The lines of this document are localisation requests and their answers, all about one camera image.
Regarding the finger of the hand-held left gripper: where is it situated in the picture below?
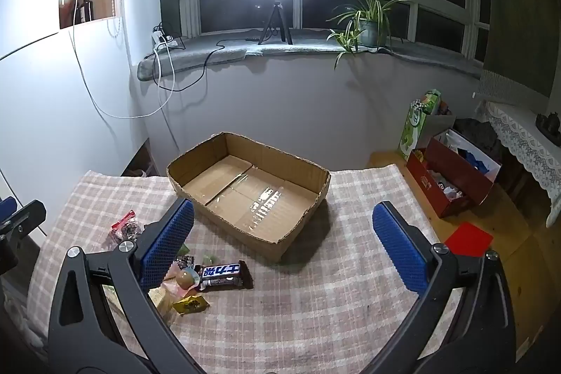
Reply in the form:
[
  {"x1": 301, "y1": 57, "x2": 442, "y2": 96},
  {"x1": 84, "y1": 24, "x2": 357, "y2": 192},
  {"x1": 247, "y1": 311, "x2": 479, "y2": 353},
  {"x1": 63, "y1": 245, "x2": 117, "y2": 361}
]
[{"x1": 0, "y1": 196, "x2": 47, "y2": 276}]

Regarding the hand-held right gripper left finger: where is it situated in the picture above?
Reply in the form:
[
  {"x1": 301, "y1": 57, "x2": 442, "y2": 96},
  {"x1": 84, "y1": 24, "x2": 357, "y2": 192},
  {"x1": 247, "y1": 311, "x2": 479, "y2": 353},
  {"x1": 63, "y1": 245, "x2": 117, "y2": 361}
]
[{"x1": 47, "y1": 198, "x2": 208, "y2": 374}]

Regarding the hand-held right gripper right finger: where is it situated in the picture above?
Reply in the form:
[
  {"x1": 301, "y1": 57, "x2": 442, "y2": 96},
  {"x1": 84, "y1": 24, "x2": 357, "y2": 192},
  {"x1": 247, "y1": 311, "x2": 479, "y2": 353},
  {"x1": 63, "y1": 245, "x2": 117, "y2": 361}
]
[{"x1": 363, "y1": 201, "x2": 523, "y2": 374}]

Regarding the brown egg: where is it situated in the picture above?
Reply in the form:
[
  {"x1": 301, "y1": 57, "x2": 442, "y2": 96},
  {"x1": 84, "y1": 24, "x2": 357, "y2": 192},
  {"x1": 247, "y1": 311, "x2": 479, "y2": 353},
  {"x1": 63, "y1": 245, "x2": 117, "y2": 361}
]
[{"x1": 164, "y1": 267, "x2": 202, "y2": 292}]

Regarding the red clear snack packet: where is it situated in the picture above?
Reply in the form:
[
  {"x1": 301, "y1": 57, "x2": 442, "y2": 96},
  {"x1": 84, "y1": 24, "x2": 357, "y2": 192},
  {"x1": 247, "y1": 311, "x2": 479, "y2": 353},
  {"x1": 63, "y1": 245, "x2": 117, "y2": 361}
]
[{"x1": 109, "y1": 209, "x2": 144, "y2": 249}]

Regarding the clear bread packet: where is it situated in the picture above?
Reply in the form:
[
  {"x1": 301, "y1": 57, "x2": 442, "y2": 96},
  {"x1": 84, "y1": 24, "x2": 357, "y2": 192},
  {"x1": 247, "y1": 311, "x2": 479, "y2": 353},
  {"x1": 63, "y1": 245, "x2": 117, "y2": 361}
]
[{"x1": 148, "y1": 285, "x2": 177, "y2": 319}]

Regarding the brown chocolate bar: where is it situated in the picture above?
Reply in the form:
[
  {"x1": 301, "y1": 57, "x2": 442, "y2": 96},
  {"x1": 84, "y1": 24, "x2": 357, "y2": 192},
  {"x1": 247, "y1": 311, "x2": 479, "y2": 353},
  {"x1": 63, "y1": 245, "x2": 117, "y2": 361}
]
[{"x1": 198, "y1": 260, "x2": 254, "y2": 292}]

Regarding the yellow candy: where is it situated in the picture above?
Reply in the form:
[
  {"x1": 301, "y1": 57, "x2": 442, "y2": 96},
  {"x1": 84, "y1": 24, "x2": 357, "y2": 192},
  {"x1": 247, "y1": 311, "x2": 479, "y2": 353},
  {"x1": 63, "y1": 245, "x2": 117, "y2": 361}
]
[{"x1": 172, "y1": 295, "x2": 210, "y2": 315}]

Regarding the shallow cardboard box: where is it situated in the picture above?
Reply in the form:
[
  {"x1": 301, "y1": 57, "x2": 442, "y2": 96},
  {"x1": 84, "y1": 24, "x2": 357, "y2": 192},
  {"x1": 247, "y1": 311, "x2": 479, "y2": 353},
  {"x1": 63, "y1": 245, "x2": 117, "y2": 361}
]
[{"x1": 166, "y1": 131, "x2": 331, "y2": 264}]

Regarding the red envelope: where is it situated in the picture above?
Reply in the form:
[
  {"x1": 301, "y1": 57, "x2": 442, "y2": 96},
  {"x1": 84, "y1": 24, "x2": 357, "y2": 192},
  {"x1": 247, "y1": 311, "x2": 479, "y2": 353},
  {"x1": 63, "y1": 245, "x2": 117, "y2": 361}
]
[{"x1": 443, "y1": 223, "x2": 494, "y2": 257}]

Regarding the red cardboard box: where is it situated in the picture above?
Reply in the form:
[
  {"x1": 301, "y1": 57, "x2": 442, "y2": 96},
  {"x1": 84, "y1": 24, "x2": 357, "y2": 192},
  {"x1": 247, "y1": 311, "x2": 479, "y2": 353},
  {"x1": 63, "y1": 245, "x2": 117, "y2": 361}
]
[{"x1": 405, "y1": 129, "x2": 503, "y2": 219}]

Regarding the green gift bag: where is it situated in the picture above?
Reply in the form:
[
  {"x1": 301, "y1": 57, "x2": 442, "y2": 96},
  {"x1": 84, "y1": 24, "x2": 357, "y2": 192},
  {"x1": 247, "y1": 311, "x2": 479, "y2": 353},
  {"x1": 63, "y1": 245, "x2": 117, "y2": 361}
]
[{"x1": 397, "y1": 89, "x2": 457, "y2": 163}]

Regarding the white lace tablecloth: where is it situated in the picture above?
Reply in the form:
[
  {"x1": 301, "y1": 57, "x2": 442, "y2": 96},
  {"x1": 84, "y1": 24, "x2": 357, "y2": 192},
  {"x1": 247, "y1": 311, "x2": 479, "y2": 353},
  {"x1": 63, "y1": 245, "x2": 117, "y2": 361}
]
[{"x1": 475, "y1": 71, "x2": 561, "y2": 228}]

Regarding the dark figurine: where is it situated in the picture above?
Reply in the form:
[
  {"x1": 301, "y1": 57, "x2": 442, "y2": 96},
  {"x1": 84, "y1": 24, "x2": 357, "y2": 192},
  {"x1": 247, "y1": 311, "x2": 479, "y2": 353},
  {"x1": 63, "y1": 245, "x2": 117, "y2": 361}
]
[{"x1": 535, "y1": 110, "x2": 561, "y2": 136}]

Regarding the white power strip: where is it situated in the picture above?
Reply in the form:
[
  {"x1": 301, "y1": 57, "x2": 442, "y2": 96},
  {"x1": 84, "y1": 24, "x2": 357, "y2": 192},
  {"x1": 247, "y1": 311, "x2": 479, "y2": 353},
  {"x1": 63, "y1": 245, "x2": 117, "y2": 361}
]
[{"x1": 151, "y1": 30, "x2": 179, "y2": 51}]

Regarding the dark bottle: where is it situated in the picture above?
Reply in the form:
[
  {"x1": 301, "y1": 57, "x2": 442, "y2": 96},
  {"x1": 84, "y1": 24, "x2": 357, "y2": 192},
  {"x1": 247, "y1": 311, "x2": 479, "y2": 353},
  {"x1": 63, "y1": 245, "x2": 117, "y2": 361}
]
[{"x1": 74, "y1": 0, "x2": 96, "y2": 25}]

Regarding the potted spider plant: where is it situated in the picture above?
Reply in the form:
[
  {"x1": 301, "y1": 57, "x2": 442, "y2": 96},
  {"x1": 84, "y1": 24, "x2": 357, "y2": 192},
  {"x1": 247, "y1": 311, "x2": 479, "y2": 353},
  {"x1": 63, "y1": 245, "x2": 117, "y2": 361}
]
[{"x1": 326, "y1": 0, "x2": 411, "y2": 70}]

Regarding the black tripod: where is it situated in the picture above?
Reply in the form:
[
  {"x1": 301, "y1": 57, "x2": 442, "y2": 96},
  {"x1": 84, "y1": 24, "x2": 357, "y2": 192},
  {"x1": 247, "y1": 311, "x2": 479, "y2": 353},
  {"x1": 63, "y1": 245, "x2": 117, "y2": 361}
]
[{"x1": 257, "y1": 0, "x2": 294, "y2": 46}]

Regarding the white cable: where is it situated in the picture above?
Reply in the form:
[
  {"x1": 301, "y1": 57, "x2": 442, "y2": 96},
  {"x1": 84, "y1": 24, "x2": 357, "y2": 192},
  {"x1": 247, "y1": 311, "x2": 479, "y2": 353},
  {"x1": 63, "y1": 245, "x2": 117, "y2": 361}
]
[{"x1": 69, "y1": 0, "x2": 177, "y2": 121}]

